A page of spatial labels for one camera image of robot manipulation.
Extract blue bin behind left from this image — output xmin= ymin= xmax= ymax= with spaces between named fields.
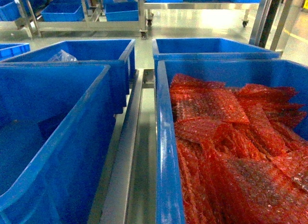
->
xmin=1 ymin=39 xmax=136 ymax=114

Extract blue bin behind right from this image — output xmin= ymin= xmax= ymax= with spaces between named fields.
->
xmin=153 ymin=38 xmax=280 ymax=71

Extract stainless steel shelf rack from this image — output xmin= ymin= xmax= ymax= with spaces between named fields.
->
xmin=89 ymin=0 xmax=303 ymax=224

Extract blue bin with red bags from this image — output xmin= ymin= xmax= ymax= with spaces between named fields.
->
xmin=154 ymin=59 xmax=308 ymax=224

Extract empty blue bin left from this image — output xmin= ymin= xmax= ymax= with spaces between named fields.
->
xmin=0 ymin=65 xmax=115 ymax=224

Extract far blue bin right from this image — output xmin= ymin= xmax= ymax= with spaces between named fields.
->
xmin=103 ymin=0 xmax=139 ymax=22

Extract far blue bin left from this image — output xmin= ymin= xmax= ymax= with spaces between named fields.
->
xmin=41 ymin=0 xmax=84 ymax=22

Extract far steel shelf rack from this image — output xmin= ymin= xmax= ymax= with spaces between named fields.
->
xmin=0 ymin=0 xmax=154 ymax=40

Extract red bubble wrap bags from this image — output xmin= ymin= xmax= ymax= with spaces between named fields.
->
xmin=169 ymin=74 xmax=308 ymax=224

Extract clear plastic bag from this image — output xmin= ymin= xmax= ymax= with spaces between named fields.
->
xmin=48 ymin=50 xmax=77 ymax=62

